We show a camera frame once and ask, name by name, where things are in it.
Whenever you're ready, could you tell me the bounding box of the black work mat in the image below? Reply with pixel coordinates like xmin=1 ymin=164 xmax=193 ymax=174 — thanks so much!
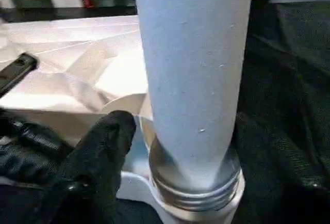
xmin=0 ymin=2 xmax=330 ymax=224

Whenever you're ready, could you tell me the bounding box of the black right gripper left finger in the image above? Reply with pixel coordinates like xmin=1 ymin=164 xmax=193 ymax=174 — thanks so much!
xmin=38 ymin=109 xmax=137 ymax=224

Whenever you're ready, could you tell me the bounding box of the white plastic table leg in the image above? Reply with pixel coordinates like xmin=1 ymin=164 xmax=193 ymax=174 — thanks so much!
xmin=132 ymin=0 xmax=255 ymax=214

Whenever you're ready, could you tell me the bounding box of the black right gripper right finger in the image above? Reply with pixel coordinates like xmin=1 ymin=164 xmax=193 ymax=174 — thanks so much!
xmin=233 ymin=114 xmax=330 ymax=224

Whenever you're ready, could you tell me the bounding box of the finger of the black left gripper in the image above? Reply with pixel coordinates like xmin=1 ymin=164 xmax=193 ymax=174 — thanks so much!
xmin=0 ymin=116 xmax=71 ymax=184
xmin=0 ymin=52 xmax=39 ymax=92

